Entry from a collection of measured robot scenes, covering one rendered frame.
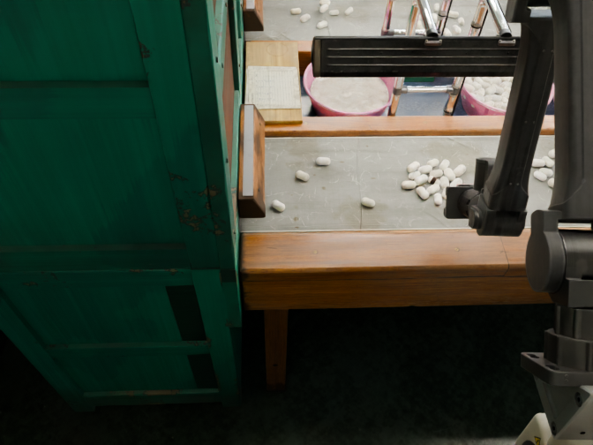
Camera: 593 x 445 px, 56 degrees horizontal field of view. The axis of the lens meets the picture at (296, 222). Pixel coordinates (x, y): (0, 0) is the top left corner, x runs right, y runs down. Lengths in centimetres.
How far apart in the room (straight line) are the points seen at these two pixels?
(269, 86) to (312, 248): 52
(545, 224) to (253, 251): 69
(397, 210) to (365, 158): 18
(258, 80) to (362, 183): 42
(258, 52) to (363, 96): 33
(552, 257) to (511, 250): 64
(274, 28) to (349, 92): 35
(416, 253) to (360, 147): 35
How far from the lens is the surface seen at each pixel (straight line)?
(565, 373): 69
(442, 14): 168
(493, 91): 173
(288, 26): 185
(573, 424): 73
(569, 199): 72
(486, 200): 100
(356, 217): 133
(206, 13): 70
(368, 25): 189
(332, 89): 163
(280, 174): 140
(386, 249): 125
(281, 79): 159
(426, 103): 173
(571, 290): 70
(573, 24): 78
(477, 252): 130
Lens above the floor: 179
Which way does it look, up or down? 54 degrees down
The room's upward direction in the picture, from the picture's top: 3 degrees clockwise
